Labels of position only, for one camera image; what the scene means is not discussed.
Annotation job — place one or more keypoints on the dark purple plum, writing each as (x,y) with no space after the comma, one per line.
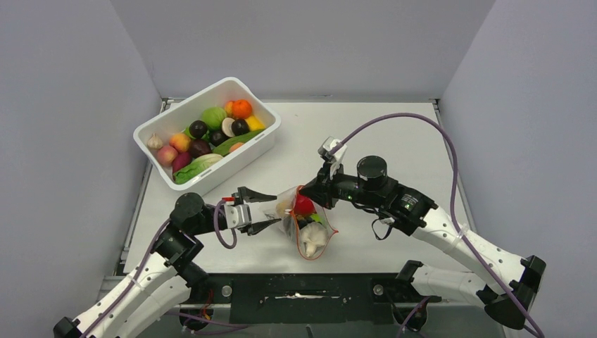
(240,127)

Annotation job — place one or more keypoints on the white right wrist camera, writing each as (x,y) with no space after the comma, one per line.
(332,152)

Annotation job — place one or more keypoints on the orange peach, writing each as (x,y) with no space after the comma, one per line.
(180,142)

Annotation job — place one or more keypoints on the dark purple mangosteen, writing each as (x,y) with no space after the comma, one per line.
(198,129)

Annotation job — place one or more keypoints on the white garlic bulb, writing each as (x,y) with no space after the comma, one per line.
(154,142)

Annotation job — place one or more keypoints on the black mounting plate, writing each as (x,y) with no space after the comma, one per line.
(273,298)

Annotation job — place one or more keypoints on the yellow lemon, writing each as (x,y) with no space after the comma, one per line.
(254,123)

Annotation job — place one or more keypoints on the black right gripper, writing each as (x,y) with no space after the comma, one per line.
(322,187)

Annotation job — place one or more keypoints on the tan longan fruit bunch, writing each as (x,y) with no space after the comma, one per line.
(284,208)

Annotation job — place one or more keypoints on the lime green fruit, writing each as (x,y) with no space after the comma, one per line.
(315,218)

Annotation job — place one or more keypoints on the green lettuce leaf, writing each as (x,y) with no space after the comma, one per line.
(196,167)

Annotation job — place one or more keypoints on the white plastic food bin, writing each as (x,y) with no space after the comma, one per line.
(175,119)

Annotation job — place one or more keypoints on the green cabbage ball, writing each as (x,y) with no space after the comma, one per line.
(213,117)

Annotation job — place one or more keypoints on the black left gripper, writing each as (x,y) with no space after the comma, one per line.
(248,196)

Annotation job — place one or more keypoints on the peach fruit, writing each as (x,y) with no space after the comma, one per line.
(235,146)

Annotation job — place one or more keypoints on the white mushroom slice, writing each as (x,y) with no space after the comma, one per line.
(226,127)

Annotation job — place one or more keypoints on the clear zip top bag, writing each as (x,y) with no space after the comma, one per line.
(269,211)

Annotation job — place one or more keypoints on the dark grape bunch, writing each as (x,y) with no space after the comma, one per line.
(292,226)

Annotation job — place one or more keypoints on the purple sweet potato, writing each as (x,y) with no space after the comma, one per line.
(181,160)

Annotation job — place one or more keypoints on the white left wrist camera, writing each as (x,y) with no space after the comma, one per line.
(238,216)

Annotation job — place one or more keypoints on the pink apple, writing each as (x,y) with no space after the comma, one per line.
(166,155)

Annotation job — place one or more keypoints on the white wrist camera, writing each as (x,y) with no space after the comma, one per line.
(332,152)
(238,216)

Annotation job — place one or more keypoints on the orange tangerine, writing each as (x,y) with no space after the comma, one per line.
(241,109)

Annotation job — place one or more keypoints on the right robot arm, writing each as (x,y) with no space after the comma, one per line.
(504,284)

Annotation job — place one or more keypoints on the green cucumber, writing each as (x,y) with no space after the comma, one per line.
(225,148)

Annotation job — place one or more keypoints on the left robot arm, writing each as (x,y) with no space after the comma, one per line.
(166,274)

